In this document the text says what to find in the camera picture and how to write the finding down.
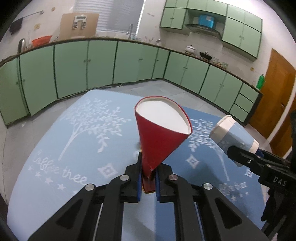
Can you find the green thermos bottle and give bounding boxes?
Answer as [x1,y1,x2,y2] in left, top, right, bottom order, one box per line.
[256,74,265,90]

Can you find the black wok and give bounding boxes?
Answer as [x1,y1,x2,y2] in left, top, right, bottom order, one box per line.
[200,52,212,61]

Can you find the green kitchen cabinets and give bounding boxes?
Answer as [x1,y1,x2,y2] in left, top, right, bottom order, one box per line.
[159,1,262,61]
[1,39,262,125]

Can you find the red paper cup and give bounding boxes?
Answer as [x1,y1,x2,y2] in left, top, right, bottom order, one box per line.
[134,96,193,193]

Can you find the range hood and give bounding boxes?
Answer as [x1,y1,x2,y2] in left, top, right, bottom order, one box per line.
[186,24,222,40]

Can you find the white cooking pot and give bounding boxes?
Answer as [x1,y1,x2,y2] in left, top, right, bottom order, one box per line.
[185,45,196,55]

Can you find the brown cardboard box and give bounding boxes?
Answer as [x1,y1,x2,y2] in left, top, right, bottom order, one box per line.
[58,13,99,40]

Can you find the chrome sink faucet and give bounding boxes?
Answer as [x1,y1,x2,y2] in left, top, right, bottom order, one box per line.
[126,24,133,40]

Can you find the green upper kitchen cabinets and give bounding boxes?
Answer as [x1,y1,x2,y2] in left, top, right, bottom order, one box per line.
[159,1,262,61]

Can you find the blue patterned tablecloth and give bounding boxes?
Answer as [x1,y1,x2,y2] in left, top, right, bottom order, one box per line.
[8,90,265,240]

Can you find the blue box above hood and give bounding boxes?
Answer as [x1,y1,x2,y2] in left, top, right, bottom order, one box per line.
[198,15,215,29]

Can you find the metal towel rail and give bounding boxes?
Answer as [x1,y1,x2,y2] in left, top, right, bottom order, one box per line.
[23,10,44,19]

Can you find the green lower kitchen cabinets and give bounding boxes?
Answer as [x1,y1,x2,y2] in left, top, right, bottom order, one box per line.
[1,39,262,125]

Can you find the dark cloth on rail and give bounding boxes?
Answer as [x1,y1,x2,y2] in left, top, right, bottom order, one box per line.
[9,18,23,35]

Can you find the blue white paper cup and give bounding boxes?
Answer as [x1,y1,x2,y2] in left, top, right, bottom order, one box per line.
[209,115,260,154]

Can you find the orange plastic basin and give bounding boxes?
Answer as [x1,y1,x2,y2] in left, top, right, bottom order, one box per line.
[32,35,52,48]

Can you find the brown wooden door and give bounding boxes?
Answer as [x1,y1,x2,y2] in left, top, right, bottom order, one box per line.
[249,49,295,138]
[270,97,296,157]

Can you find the steel electric kettle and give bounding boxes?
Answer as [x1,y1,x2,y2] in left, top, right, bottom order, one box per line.
[18,39,26,53]

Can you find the window with white blinds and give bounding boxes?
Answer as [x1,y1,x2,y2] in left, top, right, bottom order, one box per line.
[73,0,144,34]

